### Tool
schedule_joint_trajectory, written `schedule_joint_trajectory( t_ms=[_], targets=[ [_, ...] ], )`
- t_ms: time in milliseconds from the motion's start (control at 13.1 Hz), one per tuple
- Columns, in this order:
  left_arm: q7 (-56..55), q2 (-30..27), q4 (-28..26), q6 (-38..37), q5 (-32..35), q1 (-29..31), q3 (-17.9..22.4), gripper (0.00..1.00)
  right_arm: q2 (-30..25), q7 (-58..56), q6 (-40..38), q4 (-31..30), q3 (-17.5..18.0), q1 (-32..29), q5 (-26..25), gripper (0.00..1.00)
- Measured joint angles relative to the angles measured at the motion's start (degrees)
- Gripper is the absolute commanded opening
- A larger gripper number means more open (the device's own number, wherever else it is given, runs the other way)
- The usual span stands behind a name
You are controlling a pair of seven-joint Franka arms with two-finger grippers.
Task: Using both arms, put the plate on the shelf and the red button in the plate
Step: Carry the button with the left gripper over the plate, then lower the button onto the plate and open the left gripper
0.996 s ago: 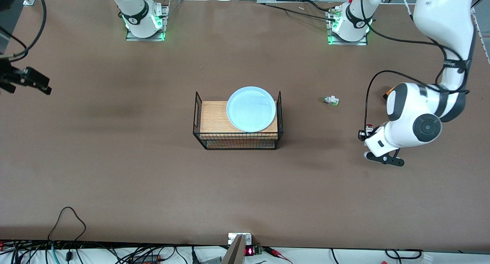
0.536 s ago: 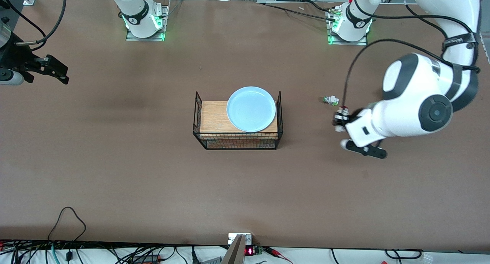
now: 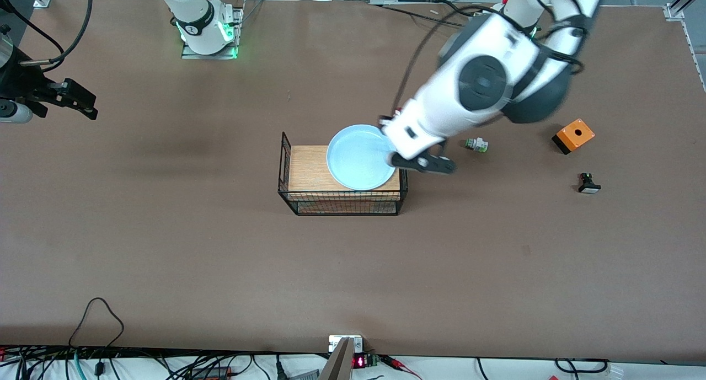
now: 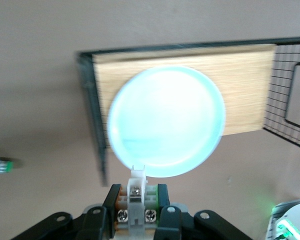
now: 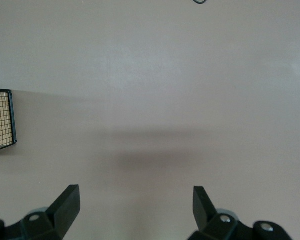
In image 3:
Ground orange button enclosure box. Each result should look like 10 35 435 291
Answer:
552 119 596 155

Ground black square white-faced push button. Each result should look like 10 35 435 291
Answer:
577 172 602 195

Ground thin black looped cable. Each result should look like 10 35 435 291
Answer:
69 297 125 347

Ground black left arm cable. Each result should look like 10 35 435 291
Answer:
393 8 486 116

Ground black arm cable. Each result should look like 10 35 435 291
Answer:
393 8 486 116
0 0 93 72

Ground light blue round plate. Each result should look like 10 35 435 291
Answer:
326 124 399 191

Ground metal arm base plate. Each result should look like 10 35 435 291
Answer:
181 5 244 60

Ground black cable lying on table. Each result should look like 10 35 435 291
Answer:
367 0 469 28

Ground black wire basket rack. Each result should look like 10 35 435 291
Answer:
277 132 409 217

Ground red test lead cable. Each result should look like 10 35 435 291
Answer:
379 355 422 380

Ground black coiled cable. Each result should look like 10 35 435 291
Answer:
554 358 608 374

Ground silver camera mount bracket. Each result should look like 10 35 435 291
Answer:
320 335 365 380

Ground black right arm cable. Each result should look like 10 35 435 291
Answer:
0 0 93 72

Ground wooden rack shelf board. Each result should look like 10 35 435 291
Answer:
288 146 402 215

